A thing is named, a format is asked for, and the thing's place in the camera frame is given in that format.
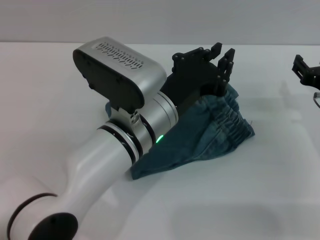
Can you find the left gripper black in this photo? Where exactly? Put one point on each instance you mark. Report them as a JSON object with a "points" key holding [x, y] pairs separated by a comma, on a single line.
{"points": [[190, 80]]}

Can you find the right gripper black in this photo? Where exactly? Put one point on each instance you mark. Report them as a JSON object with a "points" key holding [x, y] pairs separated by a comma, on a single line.
{"points": [[312, 77]]}

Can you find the blue denim shorts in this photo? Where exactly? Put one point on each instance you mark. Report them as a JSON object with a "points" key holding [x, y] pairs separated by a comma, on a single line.
{"points": [[190, 140]]}

